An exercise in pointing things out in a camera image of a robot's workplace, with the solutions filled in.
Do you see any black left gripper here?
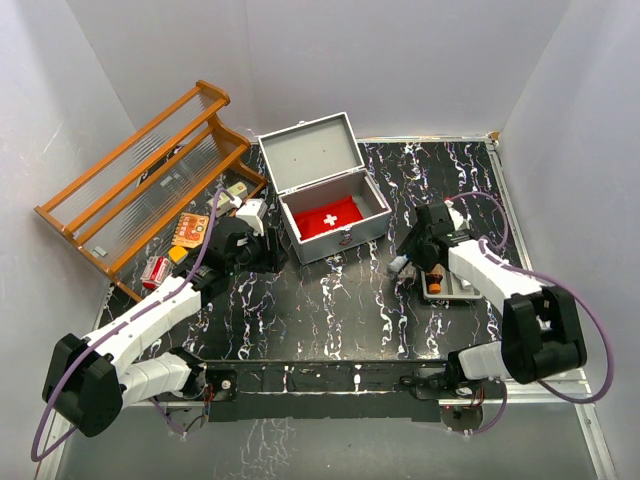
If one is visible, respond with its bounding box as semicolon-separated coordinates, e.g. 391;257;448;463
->
227;226;290;277

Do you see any blue white tube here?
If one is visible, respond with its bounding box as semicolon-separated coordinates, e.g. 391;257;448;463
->
388;255;409;274

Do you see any brown medicine bottle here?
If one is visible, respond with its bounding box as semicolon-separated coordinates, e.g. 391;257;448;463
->
425;265;444;295

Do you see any red first aid pouch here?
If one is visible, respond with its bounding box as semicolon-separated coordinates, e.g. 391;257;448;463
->
294;196;364;241

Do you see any grey plastic tray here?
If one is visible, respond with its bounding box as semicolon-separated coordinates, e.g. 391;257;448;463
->
420;270;483;301

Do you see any silver metal medicine case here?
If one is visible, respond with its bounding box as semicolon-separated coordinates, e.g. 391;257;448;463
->
258;112;391;264

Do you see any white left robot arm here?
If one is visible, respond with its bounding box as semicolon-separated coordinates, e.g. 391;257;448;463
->
43;217;287;437

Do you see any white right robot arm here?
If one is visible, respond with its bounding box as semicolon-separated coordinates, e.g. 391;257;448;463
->
397;202;587;397

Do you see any white medicine box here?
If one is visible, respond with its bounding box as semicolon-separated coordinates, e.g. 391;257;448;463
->
207;182;248;218

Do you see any orange patterned packet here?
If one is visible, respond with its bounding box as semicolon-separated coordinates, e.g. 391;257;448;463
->
172;212;209;249

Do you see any orange yellow small block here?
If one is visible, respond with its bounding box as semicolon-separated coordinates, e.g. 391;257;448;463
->
168;245;188;265

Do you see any red white small box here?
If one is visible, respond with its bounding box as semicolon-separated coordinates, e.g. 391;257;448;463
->
140;256;173;290

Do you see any wooden shelf rack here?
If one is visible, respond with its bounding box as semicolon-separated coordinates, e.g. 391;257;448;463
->
34;80;268;301

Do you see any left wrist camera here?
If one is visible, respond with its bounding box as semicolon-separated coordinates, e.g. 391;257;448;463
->
236;198;267;236

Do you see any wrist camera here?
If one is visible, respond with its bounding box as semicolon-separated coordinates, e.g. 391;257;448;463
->
445;199;470;231
236;198;267;236

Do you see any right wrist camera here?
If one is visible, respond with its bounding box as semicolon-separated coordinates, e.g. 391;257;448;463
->
445;199;470;231

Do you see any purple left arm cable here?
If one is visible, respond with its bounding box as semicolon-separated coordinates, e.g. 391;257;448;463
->
30;188;246;464

